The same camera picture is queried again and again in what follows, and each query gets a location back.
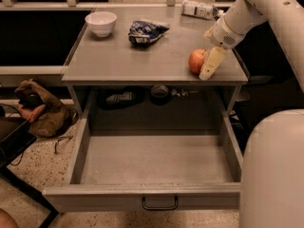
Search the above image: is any red apple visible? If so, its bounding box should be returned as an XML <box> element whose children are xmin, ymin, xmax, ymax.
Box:
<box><xmin>188</xmin><ymin>48</ymin><xmax>207</xmax><ymax>75</ymax></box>

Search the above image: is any blue chip bag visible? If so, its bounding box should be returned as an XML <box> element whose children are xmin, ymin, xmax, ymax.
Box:
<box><xmin>128</xmin><ymin>20</ymin><xmax>170</xmax><ymax>46</ymax></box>

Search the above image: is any black drawer handle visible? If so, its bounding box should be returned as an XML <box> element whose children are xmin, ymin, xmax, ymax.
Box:
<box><xmin>142</xmin><ymin>197</ymin><xmax>179</xmax><ymax>211</ymax></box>

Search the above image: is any white ceramic bowl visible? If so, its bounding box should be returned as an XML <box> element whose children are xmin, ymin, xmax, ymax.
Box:
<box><xmin>85</xmin><ymin>11</ymin><xmax>117</xmax><ymax>37</ymax></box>

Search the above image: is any black office chair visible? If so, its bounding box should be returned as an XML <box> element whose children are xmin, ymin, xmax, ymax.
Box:
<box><xmin>230</xmin><ymin>23</ymin><xmax>304</xmax><ymax>151</ymax></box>

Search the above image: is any brown backpack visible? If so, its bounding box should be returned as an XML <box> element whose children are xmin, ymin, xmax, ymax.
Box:
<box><xmin>14</xmin><ymin>79</ymin><xmax>72</xmax><ymax>138</ymax></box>

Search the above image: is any grey open top drawer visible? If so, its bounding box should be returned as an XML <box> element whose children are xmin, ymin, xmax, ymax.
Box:
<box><xmin>42</xmin><ymin>90</ymin><xmax>245</xmax><ymax>213</ymax></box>

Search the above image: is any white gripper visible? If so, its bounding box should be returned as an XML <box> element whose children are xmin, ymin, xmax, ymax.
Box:
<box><xmin>199</xmin><ymin>15</ymin><xmax>244</xmax><ymax>81</ymax></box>

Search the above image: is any roll of tape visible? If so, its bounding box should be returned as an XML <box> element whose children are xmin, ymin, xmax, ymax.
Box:
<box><xmin>150</xmin><ymin>85</ymin><xmax>170</xmax><ymax>105</ymax></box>

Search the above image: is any grey metal cabinet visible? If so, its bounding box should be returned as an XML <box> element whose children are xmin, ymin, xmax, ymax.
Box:
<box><xmin>63</xmin><ymin>7</ymin><xmax>248</xmax><ymax>122</ymax></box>

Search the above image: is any dark shoe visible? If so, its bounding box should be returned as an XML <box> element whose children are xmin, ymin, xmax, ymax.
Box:
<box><xmin>97</xmin><ymin>91</ymin><xmax>143</xmax><ymax>110</ymax></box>

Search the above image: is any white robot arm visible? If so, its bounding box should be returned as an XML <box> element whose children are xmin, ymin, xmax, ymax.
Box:
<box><xmin>199</xmin><ymin>0</ymin><xmax>304</xmax><ymax>228</ymax></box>

